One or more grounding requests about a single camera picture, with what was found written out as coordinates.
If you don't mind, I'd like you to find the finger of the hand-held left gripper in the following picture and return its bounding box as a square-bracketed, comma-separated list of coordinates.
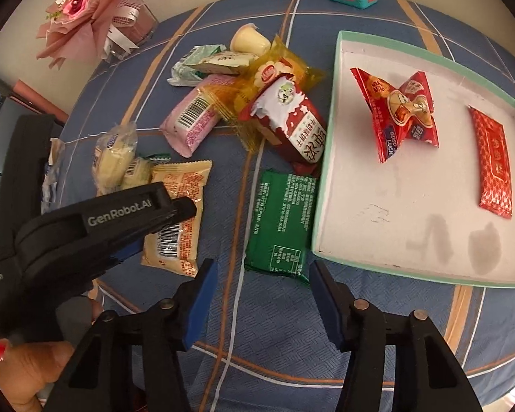
[69, 234, 164, 282]
[15, 181, 197, 262]

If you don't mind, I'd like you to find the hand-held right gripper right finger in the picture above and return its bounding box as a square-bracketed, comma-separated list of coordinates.
[309, 260, 483, 412]

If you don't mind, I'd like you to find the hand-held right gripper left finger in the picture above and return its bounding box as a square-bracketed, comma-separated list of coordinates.
[43, 258, 219, 412]

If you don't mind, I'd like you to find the clear packet of pale cakes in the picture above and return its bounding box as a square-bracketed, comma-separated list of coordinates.
[93, 121, 139, 196]
[120, 153, 172, 192]

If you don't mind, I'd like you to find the beige snack packet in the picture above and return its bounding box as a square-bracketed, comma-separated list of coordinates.
[141, 160, 213, 277]

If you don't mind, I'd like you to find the white tray with green rim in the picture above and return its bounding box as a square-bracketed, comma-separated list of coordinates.
[311, 30, 515, 289]

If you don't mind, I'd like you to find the pink snack packet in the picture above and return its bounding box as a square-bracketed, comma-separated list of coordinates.
[160, 74, 241, 158]

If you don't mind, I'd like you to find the yellow transparent snack packet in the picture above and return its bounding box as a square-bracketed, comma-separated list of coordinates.
[196, 85, 267, 153]

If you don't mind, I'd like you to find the dark red milk snack packet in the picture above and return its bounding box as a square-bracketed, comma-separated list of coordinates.
[239, 75, 328, 176]

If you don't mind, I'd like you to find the clear bun packet red label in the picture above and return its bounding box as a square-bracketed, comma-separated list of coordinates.
[234, 34, 327, 108]

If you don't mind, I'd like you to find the person's left hand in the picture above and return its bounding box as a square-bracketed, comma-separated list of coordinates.
[0, 296, 106, 412]

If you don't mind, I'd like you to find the blue plaid tablecloth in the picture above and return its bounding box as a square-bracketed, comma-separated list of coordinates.
[43, 0, 515, 412]

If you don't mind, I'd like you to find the blue and white clear packet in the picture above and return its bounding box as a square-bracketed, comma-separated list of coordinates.
[41, 137, 67, 215]

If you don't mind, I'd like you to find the pink board edge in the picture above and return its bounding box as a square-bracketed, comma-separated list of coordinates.
[12, 79, 69, 126]

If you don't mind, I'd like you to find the dark cabinet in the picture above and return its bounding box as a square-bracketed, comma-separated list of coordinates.
[0, 66, 67, 250]

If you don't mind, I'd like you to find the green and white snack packet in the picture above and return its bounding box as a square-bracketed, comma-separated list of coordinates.
[167, 44, 227, 89]

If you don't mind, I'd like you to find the cream snack packet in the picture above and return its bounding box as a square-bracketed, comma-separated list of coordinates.
[192, 50, 260, 76]

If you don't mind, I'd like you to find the clear glass vase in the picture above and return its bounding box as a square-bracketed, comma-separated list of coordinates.
[101, 0, 159, 61]

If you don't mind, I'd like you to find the red twisted candy packet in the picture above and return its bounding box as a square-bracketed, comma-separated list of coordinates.
[350, 67, 413, 164]
[397, 71, 440, 149]

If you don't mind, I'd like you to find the red flat sachet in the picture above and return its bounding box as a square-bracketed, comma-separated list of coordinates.
[468, 105, 515, 220]

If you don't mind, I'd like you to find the pink flower bouquet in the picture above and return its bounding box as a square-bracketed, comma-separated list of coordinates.
[36, 0, 170, 69]

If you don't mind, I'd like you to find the pudding cup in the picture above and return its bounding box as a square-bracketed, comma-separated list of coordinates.
[230, 23, 272, 55]

